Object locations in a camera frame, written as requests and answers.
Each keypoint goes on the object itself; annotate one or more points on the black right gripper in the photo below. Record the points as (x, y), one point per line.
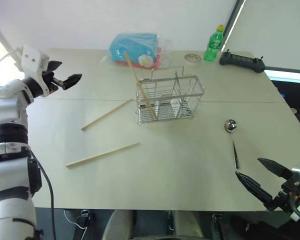
(288, 188)

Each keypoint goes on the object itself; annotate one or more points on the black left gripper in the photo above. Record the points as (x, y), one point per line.
(50, 81)

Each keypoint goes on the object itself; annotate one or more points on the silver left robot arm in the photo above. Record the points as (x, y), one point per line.
(7, 180)

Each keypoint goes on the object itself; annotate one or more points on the stainless steel spoon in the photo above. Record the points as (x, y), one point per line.
(231, 125)

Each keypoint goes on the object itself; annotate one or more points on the wooden chopstick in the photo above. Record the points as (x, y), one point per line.
(106, 115)
(140, 85)
(102, 155)

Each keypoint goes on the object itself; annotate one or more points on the blue cloth pack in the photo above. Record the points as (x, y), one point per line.
(132, 46)

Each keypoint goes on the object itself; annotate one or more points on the red cloth pack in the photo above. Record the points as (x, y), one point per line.
(157, 62)

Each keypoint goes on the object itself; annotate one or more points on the dark screen with blue edge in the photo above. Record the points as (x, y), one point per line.
(292, 85)

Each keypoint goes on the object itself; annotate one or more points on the clear plastic bag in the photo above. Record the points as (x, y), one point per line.
(165, 50)

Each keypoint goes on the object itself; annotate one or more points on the black handheld controller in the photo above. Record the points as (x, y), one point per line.
(242, 61)

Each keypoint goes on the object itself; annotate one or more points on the white tape roll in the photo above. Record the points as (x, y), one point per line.
(192, 58)

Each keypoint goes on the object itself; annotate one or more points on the green plastic soda bottle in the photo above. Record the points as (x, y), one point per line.
(213, 45)

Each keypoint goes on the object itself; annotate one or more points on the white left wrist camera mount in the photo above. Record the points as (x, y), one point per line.
(32, 58)

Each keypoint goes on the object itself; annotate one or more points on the dark window frame strip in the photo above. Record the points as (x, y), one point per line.
(232, 23)

